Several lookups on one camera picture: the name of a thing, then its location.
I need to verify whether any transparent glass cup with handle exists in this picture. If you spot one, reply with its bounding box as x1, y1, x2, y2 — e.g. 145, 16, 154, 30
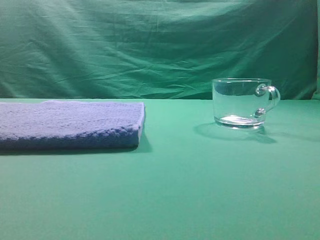
212, 78, 281, 129

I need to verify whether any folded blue towel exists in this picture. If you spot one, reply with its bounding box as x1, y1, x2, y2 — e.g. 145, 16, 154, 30
0, 100, 145, 150

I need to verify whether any green backdrop cloth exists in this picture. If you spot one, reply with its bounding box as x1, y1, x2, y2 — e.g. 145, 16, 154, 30
0, 0, 320, 100

